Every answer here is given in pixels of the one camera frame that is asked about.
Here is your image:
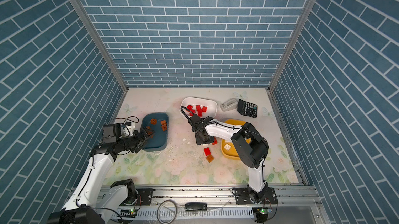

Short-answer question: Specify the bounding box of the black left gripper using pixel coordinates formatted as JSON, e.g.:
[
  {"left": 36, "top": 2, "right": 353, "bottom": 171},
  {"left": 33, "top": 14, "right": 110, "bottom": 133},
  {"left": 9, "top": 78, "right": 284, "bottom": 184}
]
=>
[{"left": 116, "top": 126, "right": 155, "bottom": 152}]

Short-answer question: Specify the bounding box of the red lego brick pair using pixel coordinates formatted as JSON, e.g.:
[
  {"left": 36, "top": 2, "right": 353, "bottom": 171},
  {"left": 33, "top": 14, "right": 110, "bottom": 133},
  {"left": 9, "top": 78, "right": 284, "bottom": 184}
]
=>
[{"left": 196, "top": 105, "right": 203, "bottom": 117}]

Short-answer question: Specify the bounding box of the white square lego plate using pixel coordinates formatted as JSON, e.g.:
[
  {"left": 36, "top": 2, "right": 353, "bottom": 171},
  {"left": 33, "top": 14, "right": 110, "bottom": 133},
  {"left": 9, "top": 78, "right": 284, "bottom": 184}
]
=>
[{"left": 224, "top": 144, "right": 231, "bottom": 151}]

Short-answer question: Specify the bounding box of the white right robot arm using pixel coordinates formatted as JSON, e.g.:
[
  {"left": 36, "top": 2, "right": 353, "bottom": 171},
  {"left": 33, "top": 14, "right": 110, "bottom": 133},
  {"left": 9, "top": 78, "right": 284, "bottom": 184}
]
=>
[{"left": 186, "top": 115, "right": 269, "bottom": 204}]

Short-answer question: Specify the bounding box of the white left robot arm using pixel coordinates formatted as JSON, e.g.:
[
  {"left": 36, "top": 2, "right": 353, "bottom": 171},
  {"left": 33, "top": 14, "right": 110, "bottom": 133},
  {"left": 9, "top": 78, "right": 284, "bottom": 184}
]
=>
[{"left": 47, "top": 123, "right": 155, "bottom": 224}]

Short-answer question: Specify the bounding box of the white plastic bin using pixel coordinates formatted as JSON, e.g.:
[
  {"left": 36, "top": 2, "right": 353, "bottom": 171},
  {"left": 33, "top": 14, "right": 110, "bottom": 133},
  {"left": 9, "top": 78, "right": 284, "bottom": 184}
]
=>
[{"left": 181, "top": 97, "right": 218, "bottom": 118}]

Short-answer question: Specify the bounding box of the dark teal plastic bin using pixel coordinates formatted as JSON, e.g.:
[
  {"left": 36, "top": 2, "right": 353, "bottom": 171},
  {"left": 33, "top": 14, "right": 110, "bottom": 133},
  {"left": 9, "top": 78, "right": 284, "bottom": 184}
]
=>
[{"left": 141, "top": 112, "right": 169, "bottom": 152}]

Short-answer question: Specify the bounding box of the brown lego brick right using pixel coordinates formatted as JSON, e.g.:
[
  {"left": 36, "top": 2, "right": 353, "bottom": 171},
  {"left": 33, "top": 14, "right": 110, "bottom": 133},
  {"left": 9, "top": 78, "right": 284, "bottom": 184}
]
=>
[{"left": 206, "top": 155, "right": 214, "bottom": 163}]

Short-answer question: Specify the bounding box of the grey tape dispenser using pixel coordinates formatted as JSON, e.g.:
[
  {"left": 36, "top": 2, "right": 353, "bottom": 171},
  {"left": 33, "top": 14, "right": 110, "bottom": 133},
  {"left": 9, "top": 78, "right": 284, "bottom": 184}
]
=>
[{"left": 220, "top": 98, "right": 238, "bottom": 112}]

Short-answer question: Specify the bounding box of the yellow plastic bin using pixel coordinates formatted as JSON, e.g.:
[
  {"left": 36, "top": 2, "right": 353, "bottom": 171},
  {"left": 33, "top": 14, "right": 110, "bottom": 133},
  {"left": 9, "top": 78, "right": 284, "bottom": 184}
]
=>
[{"left": 221, "top": 119, "right": 246, "bottom": 160}]

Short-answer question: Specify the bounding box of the black desk calculator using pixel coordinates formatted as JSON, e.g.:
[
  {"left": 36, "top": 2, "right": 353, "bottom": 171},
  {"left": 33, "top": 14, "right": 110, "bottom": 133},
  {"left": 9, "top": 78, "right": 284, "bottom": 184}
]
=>
[{"left": 237, "top": 99, "right": 258, "bottom": 118}]

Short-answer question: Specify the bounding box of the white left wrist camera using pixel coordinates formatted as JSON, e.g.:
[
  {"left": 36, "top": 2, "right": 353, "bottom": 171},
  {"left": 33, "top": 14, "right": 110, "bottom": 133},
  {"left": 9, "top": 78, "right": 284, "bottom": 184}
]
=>
[{"left": 124, "top": 121, "right": 136, "bottom": 136}]

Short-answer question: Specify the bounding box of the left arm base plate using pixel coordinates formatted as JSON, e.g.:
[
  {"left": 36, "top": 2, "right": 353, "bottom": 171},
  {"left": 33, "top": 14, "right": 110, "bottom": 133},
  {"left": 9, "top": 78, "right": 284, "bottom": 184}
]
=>
[{"left": 137, "top": 188, "right": 154, "bottom": 206}]

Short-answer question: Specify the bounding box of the coiled grey cable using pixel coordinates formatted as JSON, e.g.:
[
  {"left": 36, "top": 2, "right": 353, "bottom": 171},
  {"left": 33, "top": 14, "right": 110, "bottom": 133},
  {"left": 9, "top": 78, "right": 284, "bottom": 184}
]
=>
[{"left": 156, "top": 199, "right": 178, "bottom": 224}]

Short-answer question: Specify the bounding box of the black remote on rail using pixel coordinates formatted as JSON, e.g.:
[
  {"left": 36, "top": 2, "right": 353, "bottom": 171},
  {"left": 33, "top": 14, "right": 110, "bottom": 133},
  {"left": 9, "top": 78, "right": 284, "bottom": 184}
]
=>
[{"left": 185, "top": 202, "right": 207, "bottom": 212}]

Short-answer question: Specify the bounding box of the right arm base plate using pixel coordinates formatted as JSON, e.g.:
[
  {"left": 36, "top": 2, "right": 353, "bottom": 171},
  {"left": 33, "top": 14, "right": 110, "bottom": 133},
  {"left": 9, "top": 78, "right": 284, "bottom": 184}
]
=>
[{"left": 231, "top": 186, "right": 278, "bottom": 205}]

